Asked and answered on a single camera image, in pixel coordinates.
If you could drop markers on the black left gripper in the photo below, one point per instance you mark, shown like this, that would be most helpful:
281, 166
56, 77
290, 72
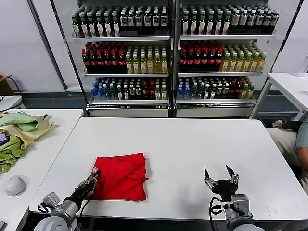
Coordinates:
84, 191

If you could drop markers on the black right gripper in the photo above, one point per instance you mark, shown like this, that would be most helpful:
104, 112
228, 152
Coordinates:
225, 188

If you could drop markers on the red shirt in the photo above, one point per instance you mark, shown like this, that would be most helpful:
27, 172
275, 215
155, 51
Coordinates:
120, 178

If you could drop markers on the bare person forearm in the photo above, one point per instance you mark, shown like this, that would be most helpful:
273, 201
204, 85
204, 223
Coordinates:
303, 158

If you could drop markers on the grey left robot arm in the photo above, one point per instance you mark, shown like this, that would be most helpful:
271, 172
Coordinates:
57, 216

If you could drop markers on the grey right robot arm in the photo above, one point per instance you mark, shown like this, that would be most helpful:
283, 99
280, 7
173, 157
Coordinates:
240, 223

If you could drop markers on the cream garment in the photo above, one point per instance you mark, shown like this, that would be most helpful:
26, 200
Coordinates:
36, 137

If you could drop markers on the seated person beige trousers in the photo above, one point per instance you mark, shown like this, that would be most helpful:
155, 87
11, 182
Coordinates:
284, 142

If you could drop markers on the small patterned cloth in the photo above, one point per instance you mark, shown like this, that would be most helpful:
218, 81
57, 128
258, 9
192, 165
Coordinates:
276, 123

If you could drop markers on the grey computer mouse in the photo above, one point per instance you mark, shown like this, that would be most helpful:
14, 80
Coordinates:
15, 185

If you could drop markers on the blue water bottle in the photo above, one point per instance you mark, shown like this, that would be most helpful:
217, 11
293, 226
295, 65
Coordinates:
101, 92
187, 92
94, 92
180, 92

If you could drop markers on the green tinted water bottle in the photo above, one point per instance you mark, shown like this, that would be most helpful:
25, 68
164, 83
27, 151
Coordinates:
194, 91
200, 91
107, 92
113, 92

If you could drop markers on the dark drink bottle white cap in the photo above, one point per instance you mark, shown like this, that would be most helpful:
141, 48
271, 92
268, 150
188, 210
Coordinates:
212, 92
206, 92
125, 93
132, 91
138, 91
225, 90
218, 90
119, 93

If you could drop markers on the lime green garment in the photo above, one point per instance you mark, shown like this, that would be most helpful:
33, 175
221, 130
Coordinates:
9, 154

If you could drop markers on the black padded object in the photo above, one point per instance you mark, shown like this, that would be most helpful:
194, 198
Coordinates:
291, 125

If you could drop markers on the pale green garment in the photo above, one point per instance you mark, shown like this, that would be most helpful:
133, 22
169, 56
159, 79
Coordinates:
24, 120

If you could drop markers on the cola bottle red cap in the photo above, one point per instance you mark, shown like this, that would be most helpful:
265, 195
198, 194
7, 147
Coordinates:
211, 61
114, 63
151, 92
93, 63
218, 61
85, 63
107, 63
231, 90
190, 61
238, 90
121, 63
183, 61
197, 61
204, 61
145, 92
100, 63

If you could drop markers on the yellow drink bottle white cap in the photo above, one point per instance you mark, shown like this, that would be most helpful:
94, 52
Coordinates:
157, 93
250, 91
163, 93
244, 91

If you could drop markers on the purple flat item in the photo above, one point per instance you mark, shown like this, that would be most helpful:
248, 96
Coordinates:
3, 139

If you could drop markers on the dark flat device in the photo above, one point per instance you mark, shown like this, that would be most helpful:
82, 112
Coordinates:
2, 227

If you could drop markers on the white table with legs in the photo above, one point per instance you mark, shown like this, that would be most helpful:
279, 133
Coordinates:
288, 84

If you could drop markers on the yellow drink bottle green cap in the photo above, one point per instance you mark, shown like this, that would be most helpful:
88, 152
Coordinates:
129, 65
164, 65
150, 65
143, 65
225, 63
262, 63
136, 65
240, 63
247, 63
254, 63
233, 63
157, 65

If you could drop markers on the brown cardboard box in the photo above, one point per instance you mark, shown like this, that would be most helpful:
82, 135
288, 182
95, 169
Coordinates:
4, 86

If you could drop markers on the drinks display cabinet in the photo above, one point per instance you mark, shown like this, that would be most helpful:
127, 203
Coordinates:
120, 38
228, 37

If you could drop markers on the dark bottle green cap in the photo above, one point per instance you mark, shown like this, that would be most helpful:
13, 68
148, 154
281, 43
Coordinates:
218, 25
210, 25
84, 27
76, 27
201, 25
193, 25
107, 27
99, 27
92, 27
226, 25
115, 27
184, 25

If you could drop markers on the dark tea bottle white label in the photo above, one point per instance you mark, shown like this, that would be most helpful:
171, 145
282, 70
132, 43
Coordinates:
155, 21
123, 22
163, 21
138, 22
130, 22
147, 21

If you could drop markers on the dark bottle beige label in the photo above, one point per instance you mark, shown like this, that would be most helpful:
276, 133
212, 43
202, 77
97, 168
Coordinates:
234, 20
274, 20
243, 20
258, 20
266, 20
251, 20

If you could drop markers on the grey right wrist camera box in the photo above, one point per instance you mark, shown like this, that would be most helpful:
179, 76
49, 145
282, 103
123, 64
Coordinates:
240, 203

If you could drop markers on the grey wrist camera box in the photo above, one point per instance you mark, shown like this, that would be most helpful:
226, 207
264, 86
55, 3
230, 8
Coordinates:
240, 203
51, 199

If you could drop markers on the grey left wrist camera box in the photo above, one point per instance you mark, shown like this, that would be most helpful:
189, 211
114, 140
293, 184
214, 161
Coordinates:
51, 199

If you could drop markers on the grey slanted post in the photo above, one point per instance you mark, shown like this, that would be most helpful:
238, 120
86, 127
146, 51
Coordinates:
46, 45

